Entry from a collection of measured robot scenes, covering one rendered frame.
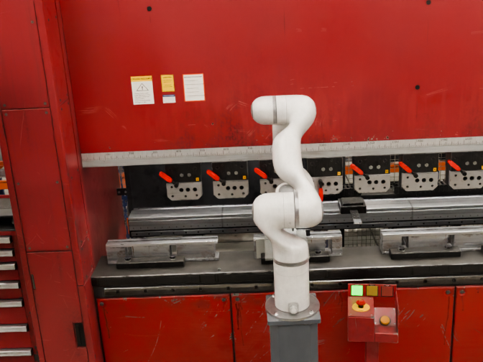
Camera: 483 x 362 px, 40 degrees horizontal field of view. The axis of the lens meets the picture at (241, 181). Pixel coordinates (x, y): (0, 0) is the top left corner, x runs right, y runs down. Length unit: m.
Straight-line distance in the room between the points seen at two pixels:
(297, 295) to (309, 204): 0.33
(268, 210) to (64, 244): 1.01
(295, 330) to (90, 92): 1.27
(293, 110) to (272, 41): 0.44
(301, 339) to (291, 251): 0.32
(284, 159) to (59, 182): 0.95
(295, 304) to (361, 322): 0.53
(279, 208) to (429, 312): 1.14
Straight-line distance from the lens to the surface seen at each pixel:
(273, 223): 2.14
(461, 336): 3.15
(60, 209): 2.75
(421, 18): 2.73
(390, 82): 2.75
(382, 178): 2.85
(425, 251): 2.99
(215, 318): 2.98
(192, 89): 2.72
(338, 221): 3.20
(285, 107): 2.32
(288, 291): 2.26
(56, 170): 2.69
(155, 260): 2.96
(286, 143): 2.24
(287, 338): 2.32
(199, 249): 2.96
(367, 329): 2.76
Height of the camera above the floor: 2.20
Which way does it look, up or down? 20 degrees down
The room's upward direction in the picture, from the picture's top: 3 degrees counter-clockwise
